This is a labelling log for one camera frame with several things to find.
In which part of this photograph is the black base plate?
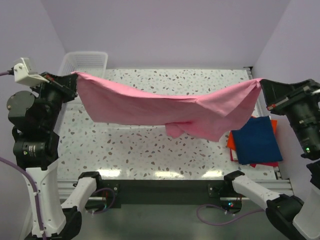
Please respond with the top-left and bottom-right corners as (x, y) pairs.
(85, 180), (243, 213)

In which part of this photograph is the orange folded t shirt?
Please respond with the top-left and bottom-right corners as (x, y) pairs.
(226, 119), (278, 151)

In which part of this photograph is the aluminium front rail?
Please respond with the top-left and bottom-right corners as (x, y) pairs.
(57, 179), (294, 200)

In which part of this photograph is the aluminium rail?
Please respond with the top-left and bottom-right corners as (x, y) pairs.
(57, 179), (294, 200)
(244, 66), (283, 180)

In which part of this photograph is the white plastic basket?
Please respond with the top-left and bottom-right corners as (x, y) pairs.
(58, 51), (108, 78)

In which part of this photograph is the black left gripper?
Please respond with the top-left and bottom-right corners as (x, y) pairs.
(31, 69), (79, 128)

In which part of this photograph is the blue folded t shirt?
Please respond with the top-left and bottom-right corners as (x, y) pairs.
(231, 116), (283, 165)

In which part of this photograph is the pink t shirt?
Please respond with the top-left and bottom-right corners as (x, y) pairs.
(77, 72), (262, 142)

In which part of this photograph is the red folded t shirt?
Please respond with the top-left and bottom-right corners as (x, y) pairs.
(230, 149), (279, 168)

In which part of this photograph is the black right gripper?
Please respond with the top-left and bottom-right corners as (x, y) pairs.
(258, 74), (320, 151)

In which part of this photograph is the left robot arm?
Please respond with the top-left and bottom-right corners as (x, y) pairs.
(6, 72), (104, 240)

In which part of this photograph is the aluminium right side rail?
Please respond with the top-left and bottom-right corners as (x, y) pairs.
(244, 66), (283, 180)

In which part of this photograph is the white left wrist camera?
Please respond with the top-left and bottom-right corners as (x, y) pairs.
(13, 57), (49, 87)

